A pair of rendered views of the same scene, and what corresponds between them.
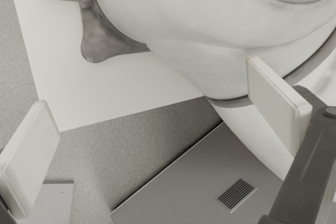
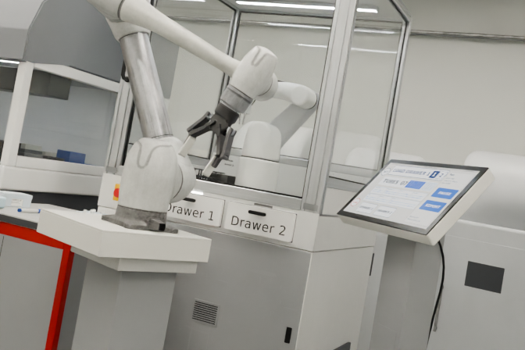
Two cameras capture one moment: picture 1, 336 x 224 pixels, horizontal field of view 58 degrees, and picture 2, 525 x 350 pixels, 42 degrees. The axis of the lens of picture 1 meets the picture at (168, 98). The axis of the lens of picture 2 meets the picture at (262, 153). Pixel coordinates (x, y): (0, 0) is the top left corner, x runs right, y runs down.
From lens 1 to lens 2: 2.08 m
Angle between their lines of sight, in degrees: 68
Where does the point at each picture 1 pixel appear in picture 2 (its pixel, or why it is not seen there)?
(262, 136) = (187, 173)
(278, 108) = (189, 142)
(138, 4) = (173, 172)
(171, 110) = not seen: outside the picture
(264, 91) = (186, 147)
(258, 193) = (198, 294)
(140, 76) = not seen: hidden behind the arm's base
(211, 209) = (224, 323)
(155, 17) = (175, 168)
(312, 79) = not seen: hidden behind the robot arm
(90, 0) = (159, 218)
